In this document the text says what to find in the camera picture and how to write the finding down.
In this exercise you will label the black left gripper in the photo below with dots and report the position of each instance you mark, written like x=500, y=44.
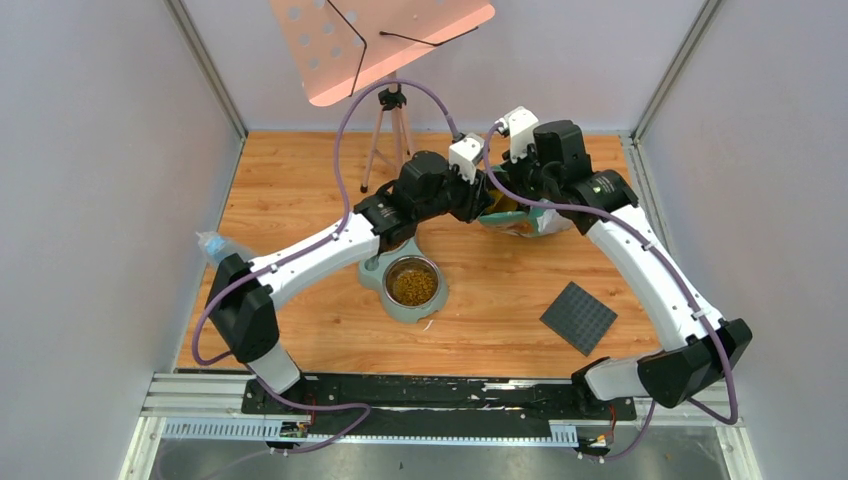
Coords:
x=475, y=198

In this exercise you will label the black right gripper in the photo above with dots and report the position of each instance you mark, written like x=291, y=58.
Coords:
x=514, y=172

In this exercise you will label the green dog food bag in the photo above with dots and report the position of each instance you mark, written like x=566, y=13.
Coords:
x=527, y=222

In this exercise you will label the yellow plastic scoop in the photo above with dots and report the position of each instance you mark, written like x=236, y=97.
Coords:
x=501, y=204

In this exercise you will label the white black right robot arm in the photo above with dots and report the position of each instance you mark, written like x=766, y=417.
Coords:
x=547, y=165

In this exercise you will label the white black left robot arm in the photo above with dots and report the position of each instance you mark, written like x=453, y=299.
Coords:
x=246, y=294

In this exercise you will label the green double pet bowl stand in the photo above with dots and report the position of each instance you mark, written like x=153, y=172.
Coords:
x=371, y=273

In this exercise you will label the near steel bowl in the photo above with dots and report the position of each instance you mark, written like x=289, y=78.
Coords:
x=407, y=262

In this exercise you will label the brown kibble in near bowl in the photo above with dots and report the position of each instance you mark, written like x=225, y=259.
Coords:
x=413, y=287

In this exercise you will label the dark grey studded plate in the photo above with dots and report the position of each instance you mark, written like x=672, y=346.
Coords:
x=579, y=318

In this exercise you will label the pink music stand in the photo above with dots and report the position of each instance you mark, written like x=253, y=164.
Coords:
x=340, y=47

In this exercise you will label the clear blue water bottle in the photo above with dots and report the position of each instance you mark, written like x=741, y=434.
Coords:
x=216, y=247

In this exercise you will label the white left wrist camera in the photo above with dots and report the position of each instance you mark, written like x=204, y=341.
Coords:
x=465, y=154

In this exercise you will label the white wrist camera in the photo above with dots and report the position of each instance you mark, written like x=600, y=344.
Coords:
x=465, y=154
x=518, y=126

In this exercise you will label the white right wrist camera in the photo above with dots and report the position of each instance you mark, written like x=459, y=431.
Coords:
x=518, y=126

